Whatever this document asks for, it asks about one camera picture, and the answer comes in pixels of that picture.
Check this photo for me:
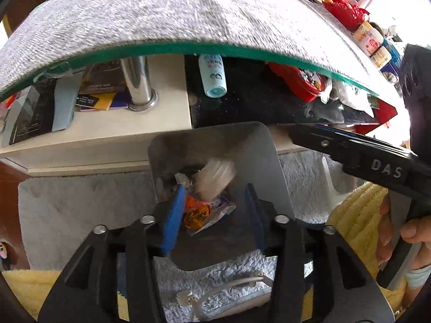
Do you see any chrome table leg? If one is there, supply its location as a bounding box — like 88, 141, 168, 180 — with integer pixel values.
120, 56, 158, 112

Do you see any light blue bottle under table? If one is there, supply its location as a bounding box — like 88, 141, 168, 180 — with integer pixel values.
198, 54, 227, 99

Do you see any red round tin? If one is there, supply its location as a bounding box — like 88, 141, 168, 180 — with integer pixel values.
268, 62, 329, 103

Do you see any red plastic basket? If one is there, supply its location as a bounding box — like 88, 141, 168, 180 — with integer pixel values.
323, 0, 369, 31

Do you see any white green snack pouch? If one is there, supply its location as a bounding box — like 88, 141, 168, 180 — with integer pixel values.
186, 197, 236, 236

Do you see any black trash bin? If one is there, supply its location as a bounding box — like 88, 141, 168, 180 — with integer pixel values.
148, 122, 295, 271

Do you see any white pink bottle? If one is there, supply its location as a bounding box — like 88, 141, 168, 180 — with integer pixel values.
359, 28, 384, 57

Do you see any cream yellow bottle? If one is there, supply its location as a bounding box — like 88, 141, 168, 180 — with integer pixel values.
353, 21, 373, 42

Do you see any yellow fluffy blanket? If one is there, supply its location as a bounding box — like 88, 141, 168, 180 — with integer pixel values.
2, 182, 388, 318

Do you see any red gold foil wrapper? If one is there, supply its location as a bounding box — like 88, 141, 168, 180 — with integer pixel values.
183, 195, 211, 231

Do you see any person's right hand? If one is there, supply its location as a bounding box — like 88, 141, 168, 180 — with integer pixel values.
376, 192, 430, 308

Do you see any grey woven table mat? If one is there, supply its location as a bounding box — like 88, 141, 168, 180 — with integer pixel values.
1, 0, 396, 103

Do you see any small cream bottle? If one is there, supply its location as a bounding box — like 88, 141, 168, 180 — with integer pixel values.
370, 46, 392, 69

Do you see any crumpled white tissue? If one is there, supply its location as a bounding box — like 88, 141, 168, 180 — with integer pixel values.
193, 157, 236, 201

